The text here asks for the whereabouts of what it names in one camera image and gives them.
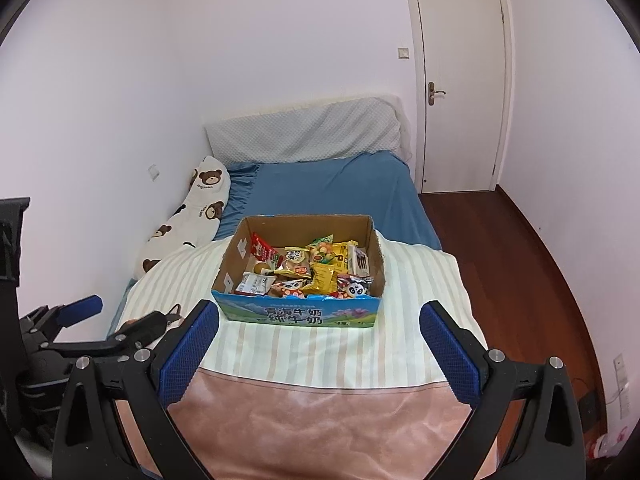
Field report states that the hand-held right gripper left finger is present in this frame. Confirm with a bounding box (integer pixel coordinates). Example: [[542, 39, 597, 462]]
[[50, 300, 221, 480]]

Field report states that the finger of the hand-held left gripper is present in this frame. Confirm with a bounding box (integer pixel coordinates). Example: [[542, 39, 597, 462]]
[[22, 296, 103, 333], [42, 310, 183, 361]]

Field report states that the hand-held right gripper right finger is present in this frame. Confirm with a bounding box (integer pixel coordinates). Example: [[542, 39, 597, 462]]
[[420, 301, 586, 480]]

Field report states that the cardboard box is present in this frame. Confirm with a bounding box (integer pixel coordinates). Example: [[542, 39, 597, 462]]
[[211, 214, 387, 328]]

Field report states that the red snack packet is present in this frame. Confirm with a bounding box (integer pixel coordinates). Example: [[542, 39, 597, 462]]
[[250, 232, 278, 263]]

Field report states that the white chocolate cookie packet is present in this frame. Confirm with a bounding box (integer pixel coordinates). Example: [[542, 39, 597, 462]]
[[350, 245, 372, 277]]

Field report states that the pile of assorted snacks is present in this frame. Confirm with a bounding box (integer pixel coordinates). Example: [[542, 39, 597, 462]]
[[234, 231, 375, 300]]

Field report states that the striped blanket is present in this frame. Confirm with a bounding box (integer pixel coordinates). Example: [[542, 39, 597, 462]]
[[114, 232, 488, 391]]

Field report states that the bear print pillow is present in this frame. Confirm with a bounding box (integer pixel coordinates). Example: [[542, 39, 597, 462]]
[[134, 155, 232, 278]]

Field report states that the white pink object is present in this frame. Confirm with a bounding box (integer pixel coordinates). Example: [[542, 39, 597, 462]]
[[585, 425, 631, 461]]

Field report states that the blue bed sheet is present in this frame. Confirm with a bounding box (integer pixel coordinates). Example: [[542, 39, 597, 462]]
[[107, 150, 443, 336]]

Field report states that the grey dotted pillow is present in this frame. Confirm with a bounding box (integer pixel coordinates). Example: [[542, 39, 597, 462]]
[[205, 94, 403, 165]]

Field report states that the white door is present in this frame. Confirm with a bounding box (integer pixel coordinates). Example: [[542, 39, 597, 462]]
[[402, 0, 515, 195]]

